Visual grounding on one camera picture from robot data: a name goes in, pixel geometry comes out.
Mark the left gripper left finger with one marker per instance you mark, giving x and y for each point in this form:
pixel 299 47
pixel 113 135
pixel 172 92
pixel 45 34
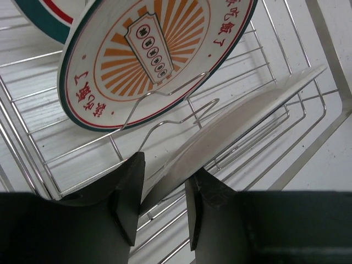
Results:
pixel 95 224

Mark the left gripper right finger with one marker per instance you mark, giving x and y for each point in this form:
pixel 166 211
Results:
pixel 228 226

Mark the orange sunburst plate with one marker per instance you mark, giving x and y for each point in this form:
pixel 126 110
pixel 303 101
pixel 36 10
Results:
pixel 126 63
pixel 223 130

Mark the wire dish rack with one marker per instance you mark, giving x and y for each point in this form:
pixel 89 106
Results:
pixel 58 157

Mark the green rimmed back plate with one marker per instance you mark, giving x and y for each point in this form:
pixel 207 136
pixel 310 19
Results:
pixel 59 20

